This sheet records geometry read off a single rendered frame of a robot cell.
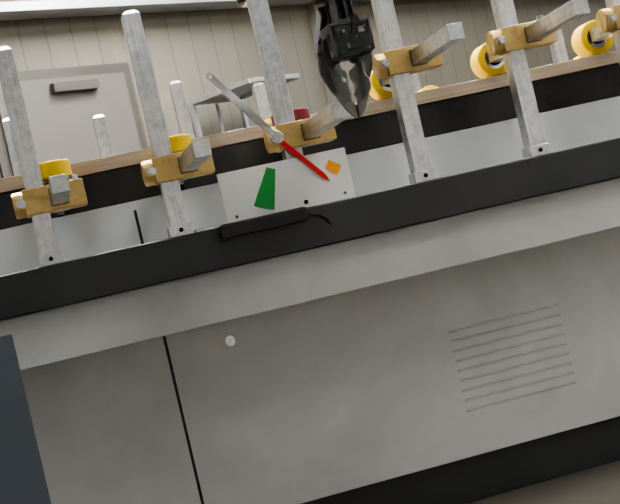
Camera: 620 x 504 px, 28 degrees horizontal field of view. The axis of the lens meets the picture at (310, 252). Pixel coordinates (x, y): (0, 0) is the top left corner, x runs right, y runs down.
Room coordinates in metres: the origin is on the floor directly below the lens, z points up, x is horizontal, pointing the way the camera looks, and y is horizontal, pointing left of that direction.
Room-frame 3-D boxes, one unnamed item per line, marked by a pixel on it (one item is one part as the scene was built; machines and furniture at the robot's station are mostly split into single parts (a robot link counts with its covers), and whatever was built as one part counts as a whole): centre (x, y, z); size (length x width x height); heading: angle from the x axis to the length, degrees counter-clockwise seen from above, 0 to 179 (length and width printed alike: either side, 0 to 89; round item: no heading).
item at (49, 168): (2.52, 0.47, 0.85); 0.08 x 0.08 x 0.11
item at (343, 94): (2.07, -0.12, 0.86); 0.06 x 0.03 x 0.09; 13
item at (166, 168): (2.42, 0.21, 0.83); 0.13 x 0.06 x 0.05; 102
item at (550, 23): (2.57, -0.54, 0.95); 0.50 x 0.04 x 0.04; 12
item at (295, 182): (2.44, 0.01, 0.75); 0.26 x 0.01 x 0.10; 102
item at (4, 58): (2.37, 0.48, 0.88); 0.03 x 0.03 x 0.48; 12
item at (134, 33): (2.42, 0.24, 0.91); 0.03 x 0.03 x 0.48; 12
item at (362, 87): (2.08, -0.15, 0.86); 0.06 x 0.03 x 0.09; 13
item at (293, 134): (2.48, -0.03, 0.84); 0.13 x 0.06 x 0.05; 102
